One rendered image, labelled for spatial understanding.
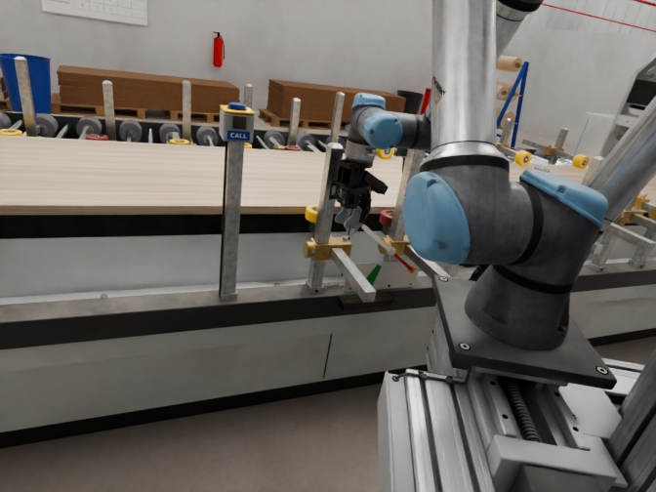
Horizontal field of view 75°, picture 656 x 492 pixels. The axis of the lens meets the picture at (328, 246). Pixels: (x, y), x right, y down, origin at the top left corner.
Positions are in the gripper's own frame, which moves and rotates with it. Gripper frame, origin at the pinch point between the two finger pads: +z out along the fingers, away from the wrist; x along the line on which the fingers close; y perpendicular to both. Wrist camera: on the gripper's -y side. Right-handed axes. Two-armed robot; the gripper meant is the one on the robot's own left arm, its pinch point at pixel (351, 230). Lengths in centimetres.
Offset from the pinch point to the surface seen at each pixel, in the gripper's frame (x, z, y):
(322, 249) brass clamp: -7.1, 8.5, 3.2
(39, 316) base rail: -31, 24, 70
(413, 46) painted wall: -557, -61, -688
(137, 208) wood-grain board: -44, 5, 42
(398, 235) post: 0.7, 5.1, -20.4
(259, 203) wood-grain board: -34.2, 3.8, 7.9
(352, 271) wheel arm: 7.2, 8.1, 4.6
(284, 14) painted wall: -633, -77, -412
